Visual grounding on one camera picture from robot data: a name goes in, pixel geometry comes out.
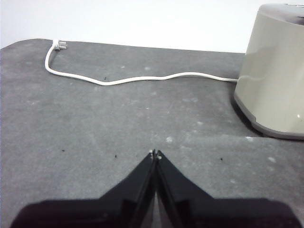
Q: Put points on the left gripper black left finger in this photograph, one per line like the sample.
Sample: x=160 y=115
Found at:
x=114 y=209

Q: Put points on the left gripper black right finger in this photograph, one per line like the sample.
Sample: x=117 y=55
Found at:
x=202 y=211

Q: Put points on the cream and chrome toaster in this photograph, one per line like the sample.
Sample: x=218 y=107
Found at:
x=268 y=78

